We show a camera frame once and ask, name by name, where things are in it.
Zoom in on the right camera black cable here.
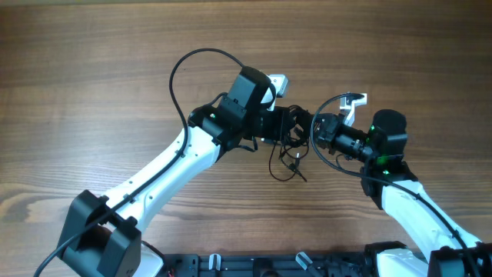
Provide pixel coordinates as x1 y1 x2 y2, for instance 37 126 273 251
309 92 481 277

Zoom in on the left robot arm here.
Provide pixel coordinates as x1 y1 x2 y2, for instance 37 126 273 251
56 66 288 276

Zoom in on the left camera black cable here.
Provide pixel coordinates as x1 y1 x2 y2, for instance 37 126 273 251
33 48 278 277

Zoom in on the camera black cable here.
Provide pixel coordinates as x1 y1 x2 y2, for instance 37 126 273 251
33 48 278 277
309 92 481 277

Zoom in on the black USB cable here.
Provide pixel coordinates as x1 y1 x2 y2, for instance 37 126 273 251
268 104 314 183

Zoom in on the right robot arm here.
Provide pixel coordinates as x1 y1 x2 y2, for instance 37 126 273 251
311 109 491 276

